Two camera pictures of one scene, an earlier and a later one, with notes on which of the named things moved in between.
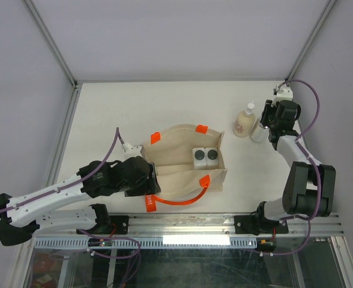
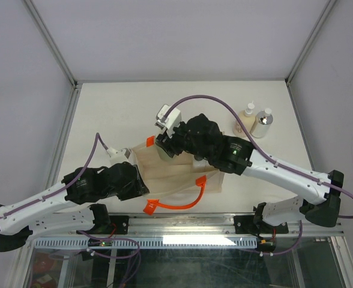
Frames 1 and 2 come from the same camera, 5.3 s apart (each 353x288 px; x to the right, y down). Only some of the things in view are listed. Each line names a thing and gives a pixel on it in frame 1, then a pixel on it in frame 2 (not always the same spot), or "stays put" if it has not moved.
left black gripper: [149, 186] → [138, 188]
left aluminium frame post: [75, 86] stays put
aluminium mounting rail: [245, 224] stays put
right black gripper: [267, 108] → [168, 144]
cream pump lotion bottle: [244, 126] stays put
